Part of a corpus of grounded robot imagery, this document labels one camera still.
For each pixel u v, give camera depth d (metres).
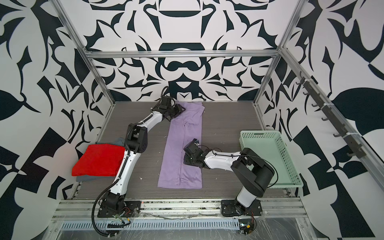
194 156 0.69
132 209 0.74
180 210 0.76
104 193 0.67
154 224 0.71
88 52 0.91
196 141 0.83
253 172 0.46
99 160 0.85
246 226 0.71
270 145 1.03
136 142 0.70
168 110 0.94
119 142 0.96
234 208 0.67
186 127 1.04
